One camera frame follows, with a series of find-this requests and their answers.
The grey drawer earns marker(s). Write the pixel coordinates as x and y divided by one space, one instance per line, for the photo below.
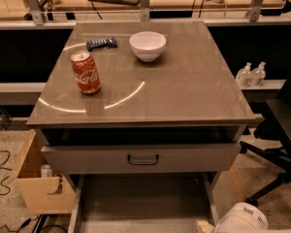
152 203
141 159

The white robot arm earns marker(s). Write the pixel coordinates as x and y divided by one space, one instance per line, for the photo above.
242 218

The grey drawer cabinet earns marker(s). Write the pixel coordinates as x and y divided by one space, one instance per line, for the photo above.
187 96

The white ceramic bowl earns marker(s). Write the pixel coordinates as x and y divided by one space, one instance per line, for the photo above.
147 45

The red cola can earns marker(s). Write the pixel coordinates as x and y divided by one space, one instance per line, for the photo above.
85 72

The blue snack bar wrapper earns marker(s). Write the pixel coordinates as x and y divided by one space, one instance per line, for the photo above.
101 44

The right clear sanitizer bottle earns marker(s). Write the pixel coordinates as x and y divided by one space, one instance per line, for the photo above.
258 74

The small white bottle in box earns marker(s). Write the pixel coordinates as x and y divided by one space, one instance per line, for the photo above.
46 171

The cardboard box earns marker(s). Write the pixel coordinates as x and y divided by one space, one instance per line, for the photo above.
42 196

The black office chair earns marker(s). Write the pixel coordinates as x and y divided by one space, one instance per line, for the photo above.
275 126

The middle metal frame post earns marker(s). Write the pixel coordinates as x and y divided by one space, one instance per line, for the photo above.
144 10

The metal frame post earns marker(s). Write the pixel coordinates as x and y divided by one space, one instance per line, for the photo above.
144 10
254 10
36 11

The right metal frame post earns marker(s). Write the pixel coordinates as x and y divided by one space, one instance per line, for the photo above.
254 10

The left metal frame post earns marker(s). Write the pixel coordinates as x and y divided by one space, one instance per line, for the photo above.
36 11

